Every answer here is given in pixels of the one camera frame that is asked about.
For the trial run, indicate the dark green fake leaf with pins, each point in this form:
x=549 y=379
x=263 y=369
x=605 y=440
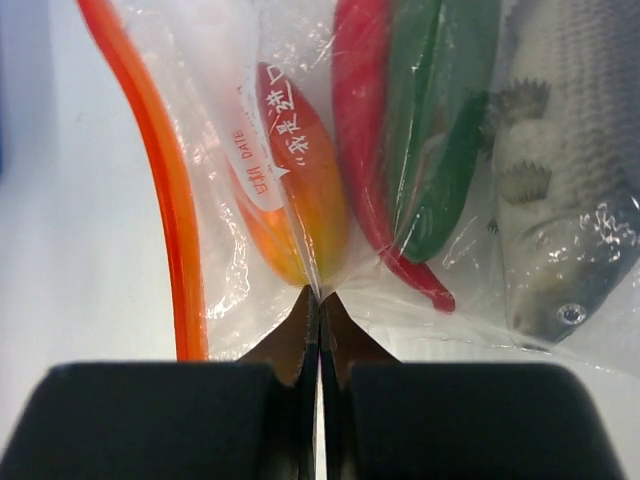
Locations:
x=441 y=66

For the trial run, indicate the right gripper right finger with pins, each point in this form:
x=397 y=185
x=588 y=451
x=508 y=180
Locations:
x=389 y=419

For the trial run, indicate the red fake chili pepper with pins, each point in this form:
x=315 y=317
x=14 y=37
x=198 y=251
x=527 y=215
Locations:
x=359 y=80

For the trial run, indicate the clear zip top bag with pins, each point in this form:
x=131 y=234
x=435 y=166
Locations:
x=189 y=71

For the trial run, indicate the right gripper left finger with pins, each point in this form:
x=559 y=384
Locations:
x=252 y=418

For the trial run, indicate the grey fake fish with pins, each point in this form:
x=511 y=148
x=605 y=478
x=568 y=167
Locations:
x=564 y=148

